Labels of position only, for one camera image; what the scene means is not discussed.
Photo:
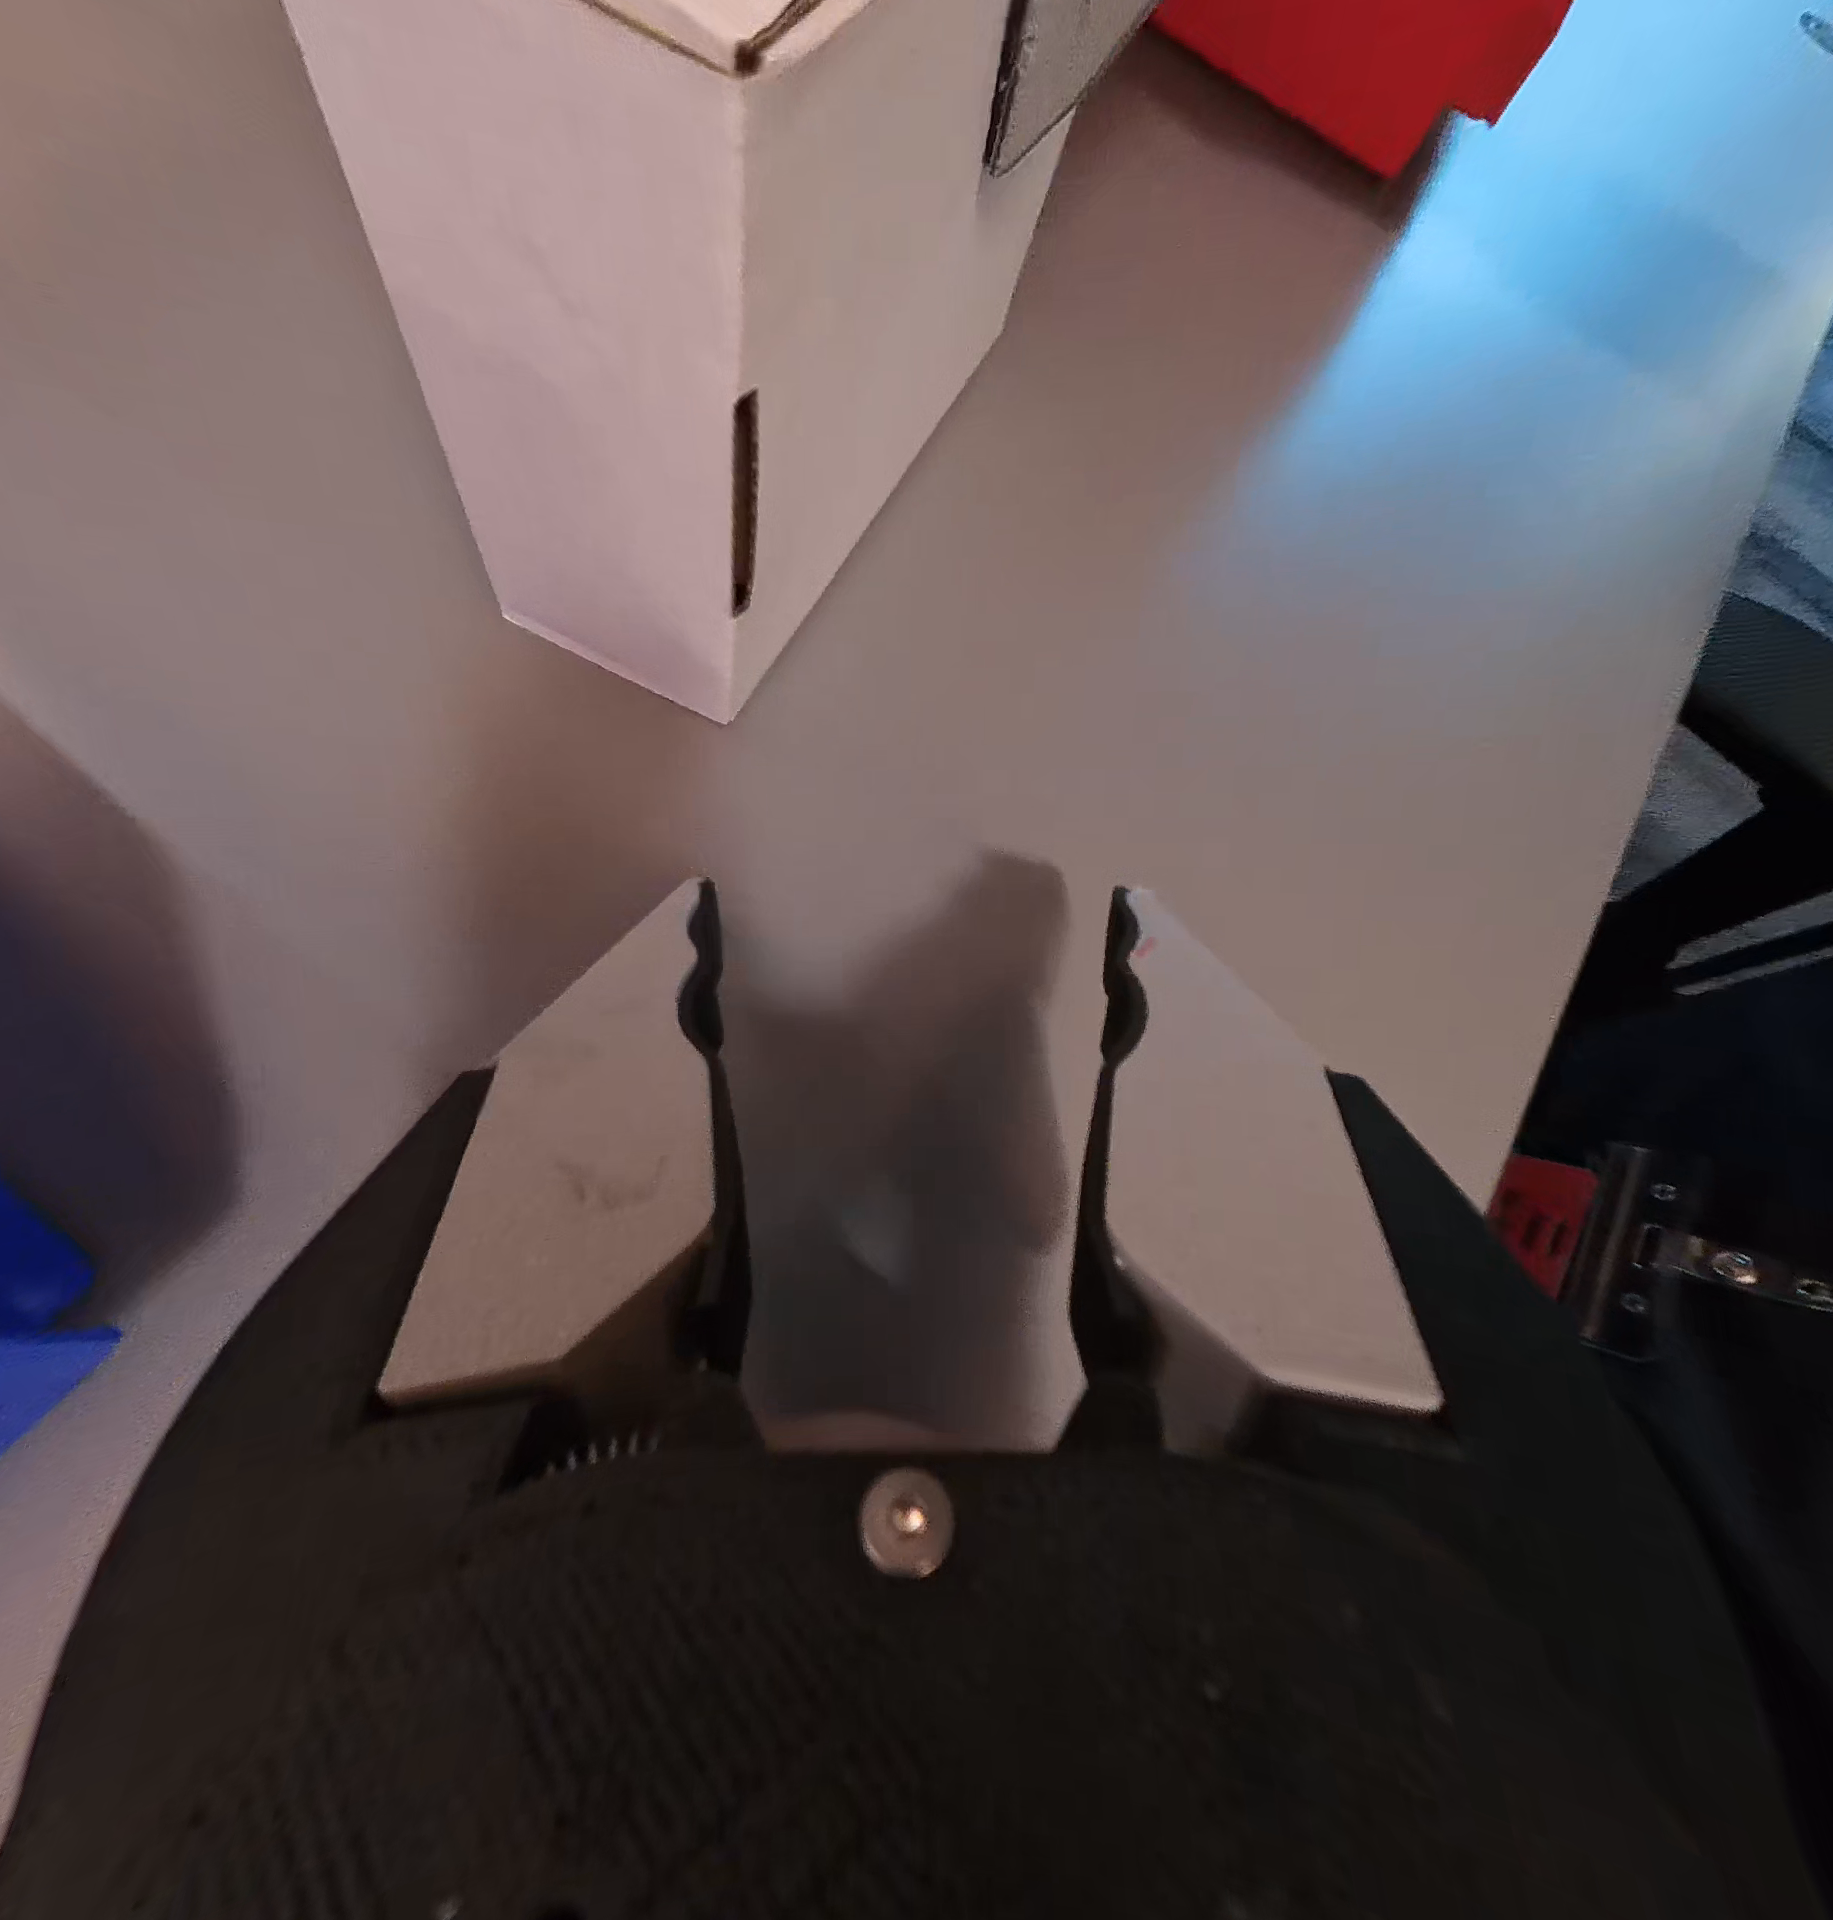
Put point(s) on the red plastic bin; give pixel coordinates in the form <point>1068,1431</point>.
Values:
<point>1366,76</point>

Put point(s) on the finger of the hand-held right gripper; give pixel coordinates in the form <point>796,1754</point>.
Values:
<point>1067,60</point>

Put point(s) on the blue plastic bin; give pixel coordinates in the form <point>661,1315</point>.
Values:
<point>17,1351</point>

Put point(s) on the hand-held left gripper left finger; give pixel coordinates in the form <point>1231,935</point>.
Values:
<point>556,1201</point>

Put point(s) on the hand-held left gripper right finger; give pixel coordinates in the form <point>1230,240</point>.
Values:
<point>1261,1201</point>

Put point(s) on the white cardboard mailer box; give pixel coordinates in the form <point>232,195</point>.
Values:
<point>556,300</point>

